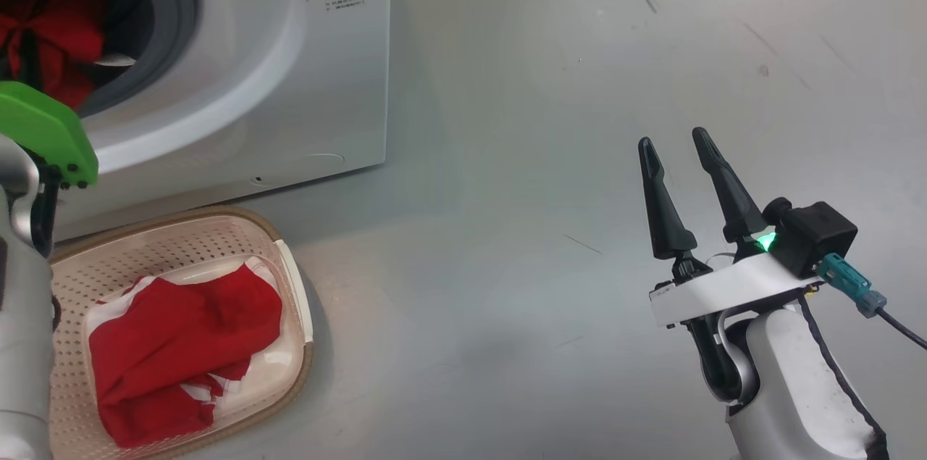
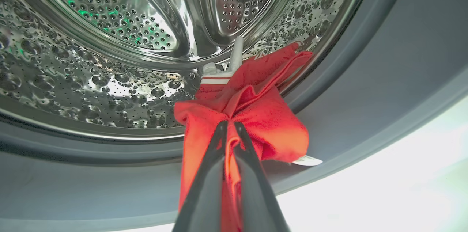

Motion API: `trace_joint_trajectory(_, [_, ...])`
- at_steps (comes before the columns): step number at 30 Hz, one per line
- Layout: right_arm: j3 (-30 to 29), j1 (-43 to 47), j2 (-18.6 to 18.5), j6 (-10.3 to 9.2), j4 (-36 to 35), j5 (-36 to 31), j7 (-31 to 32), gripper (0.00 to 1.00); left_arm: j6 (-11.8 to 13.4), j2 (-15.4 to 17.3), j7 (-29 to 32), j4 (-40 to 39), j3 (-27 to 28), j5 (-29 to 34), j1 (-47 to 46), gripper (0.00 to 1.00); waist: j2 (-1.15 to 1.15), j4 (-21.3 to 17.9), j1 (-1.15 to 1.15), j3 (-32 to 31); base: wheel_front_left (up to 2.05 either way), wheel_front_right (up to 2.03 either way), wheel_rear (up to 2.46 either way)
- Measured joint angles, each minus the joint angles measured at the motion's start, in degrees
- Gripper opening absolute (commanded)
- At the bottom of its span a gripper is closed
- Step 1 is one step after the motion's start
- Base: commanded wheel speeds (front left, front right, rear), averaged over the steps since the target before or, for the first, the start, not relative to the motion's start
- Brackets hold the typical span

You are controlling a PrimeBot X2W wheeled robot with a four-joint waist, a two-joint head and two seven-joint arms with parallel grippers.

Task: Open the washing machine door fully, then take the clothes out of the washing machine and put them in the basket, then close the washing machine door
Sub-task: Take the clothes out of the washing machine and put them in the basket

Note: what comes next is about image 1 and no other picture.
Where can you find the white washing machine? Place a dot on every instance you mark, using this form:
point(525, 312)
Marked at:
point(304, 98)

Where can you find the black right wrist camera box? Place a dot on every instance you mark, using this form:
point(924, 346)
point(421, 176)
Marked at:
point(818, 235)

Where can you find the cream perforated laundry basket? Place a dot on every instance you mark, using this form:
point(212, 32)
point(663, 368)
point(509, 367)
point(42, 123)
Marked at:
point(290, 344)

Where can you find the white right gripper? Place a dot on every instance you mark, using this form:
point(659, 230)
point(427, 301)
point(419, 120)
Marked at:
point(731, 286)

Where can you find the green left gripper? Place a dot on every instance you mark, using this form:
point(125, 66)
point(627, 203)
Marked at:
point(43, 127)

